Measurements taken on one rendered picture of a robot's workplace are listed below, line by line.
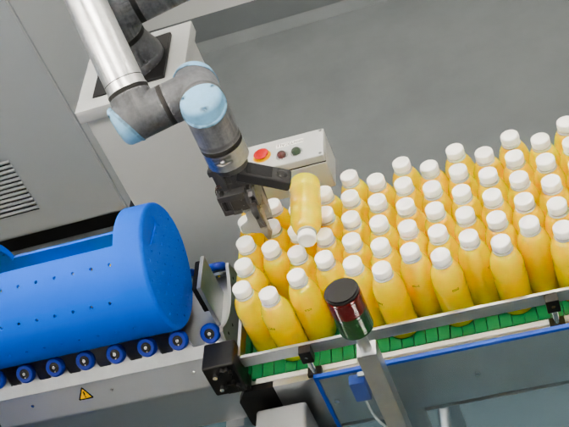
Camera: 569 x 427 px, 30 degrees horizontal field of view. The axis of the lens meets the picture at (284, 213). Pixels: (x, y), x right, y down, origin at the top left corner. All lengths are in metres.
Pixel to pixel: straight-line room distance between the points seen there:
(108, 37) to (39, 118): 1.85
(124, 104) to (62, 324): 0.48
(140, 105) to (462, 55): 2.52
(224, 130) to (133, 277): 0.36
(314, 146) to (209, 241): 0.89
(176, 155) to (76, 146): 1.15
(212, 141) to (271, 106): 2.55
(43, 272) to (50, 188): 2.02
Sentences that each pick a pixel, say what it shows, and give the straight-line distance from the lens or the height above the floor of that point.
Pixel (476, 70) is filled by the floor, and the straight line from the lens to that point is 4.43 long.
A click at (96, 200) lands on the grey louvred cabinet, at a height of 0.18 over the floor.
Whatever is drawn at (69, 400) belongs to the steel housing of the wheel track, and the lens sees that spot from 2.51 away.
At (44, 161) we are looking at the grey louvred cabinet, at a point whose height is 0.42.
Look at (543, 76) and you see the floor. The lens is 4.31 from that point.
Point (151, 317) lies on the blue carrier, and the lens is 2.24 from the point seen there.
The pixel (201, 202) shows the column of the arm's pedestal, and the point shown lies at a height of 0.68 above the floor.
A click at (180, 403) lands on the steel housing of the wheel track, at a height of 0.78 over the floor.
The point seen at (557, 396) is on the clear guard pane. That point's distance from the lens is 2.26.
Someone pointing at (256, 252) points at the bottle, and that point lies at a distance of 2.31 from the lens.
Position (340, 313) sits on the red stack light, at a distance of 1.84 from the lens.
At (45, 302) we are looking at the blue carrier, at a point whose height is 1.17.
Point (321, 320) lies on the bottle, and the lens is 2.23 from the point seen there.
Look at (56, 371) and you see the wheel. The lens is 2.46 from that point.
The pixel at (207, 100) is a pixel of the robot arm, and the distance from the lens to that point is 2.10.
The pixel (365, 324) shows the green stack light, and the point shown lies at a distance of 1.88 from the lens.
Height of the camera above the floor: 2.53
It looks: 39 degrees down
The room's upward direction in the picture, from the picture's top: 24 degrees counter-clockwise
